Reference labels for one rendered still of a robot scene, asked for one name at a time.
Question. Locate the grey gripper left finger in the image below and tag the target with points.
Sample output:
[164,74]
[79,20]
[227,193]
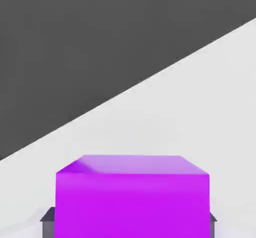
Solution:
[49,225]

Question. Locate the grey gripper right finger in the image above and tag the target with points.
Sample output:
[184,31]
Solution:
[212,227]

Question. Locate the small purple cube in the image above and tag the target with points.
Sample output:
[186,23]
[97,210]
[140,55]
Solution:
[132,204]

